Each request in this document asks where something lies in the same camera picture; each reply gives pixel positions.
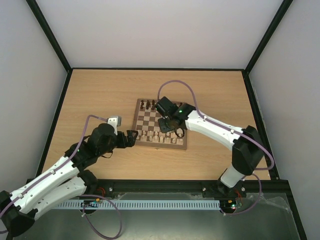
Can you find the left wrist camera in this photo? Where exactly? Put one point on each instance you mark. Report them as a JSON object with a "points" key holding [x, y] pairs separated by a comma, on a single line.
{"points": [[115, 122]]}

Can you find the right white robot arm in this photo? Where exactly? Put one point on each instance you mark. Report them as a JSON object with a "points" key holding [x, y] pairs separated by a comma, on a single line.
{"points": [[225, 145]]}

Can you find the black enclosure frame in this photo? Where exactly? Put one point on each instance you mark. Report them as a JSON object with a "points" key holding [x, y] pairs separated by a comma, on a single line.
{"points": [[274, 185]]}

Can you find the white slotted cable duct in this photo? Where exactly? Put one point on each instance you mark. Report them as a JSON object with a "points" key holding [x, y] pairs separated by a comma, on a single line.
{"points": [[78, 204]]}

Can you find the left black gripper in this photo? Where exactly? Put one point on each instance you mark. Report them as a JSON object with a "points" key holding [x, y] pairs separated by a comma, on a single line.
{"points": [[131, 141]]}

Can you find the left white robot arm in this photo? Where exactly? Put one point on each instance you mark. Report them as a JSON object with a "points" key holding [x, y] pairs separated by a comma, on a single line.
{"points": [[69, 177]]}

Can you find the wooden chess board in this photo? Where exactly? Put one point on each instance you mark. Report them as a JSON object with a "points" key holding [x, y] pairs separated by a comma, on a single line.
{"points": [[147, 120]]}

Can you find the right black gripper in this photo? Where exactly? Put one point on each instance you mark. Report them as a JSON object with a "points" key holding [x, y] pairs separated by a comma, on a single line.
{"points": [[165, 122]]}

